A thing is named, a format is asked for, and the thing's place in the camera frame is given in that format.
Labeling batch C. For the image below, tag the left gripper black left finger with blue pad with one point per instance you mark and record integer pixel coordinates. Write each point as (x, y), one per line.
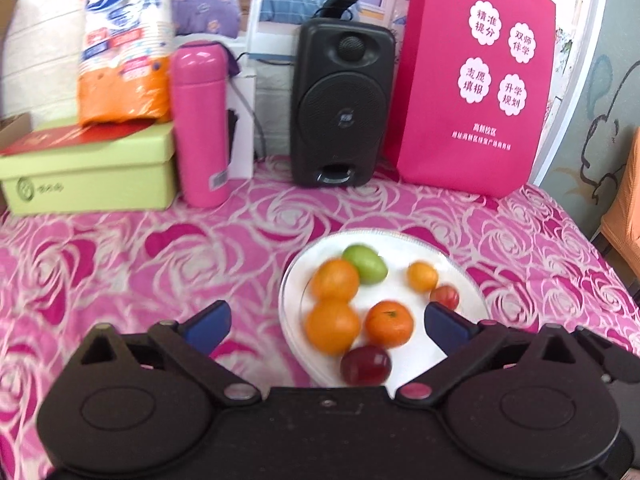
(188, 347)

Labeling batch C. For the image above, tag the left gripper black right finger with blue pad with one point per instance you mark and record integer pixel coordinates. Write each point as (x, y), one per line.
(468, 347)

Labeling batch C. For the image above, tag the tangerine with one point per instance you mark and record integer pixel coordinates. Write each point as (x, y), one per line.
(388, 324)

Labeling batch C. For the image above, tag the green fruit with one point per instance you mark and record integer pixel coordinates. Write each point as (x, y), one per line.
(370, 266)

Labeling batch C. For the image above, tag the large orange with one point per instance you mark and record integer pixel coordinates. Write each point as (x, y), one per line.
(332, 326)

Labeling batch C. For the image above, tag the white round plate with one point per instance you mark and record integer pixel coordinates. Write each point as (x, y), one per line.
(398, 251)

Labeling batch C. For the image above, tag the small red fruit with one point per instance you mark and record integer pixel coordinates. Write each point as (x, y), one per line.
(446, 295)

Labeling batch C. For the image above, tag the small yellow-orange fruit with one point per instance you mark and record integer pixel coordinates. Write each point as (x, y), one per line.
(422, 277)

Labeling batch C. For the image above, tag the dark red plum on plate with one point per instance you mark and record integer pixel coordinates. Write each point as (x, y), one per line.
(366, 366)

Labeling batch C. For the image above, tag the pink floral tablecloth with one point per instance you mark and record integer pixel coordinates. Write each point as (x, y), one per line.
(60, 275)

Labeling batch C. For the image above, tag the orange on plate far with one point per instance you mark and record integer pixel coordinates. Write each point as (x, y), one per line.
(335, 279)

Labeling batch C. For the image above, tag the green shoe box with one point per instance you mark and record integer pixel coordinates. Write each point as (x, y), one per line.
(136, 172)

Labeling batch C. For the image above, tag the orange chair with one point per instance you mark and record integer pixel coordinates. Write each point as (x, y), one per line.
(620, 224)

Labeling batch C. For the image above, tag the red flat folder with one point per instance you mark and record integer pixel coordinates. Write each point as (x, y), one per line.
(75, 135)

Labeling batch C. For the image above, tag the white box behind thermos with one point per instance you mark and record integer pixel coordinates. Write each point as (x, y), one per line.
(241, 101)

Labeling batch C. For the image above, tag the pink tote bag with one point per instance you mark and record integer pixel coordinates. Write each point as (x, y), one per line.
(470, 93)

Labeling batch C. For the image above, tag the pink thermos bottle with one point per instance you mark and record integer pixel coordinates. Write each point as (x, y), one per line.
(198, 86)

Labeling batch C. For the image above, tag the cardboard box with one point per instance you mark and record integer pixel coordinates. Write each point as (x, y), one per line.
(14, 128)

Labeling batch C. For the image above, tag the black speaker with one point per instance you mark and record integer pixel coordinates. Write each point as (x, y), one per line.
(342, 84)

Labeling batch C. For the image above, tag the paper cup pack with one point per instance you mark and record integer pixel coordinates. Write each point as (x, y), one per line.
(123, 68)

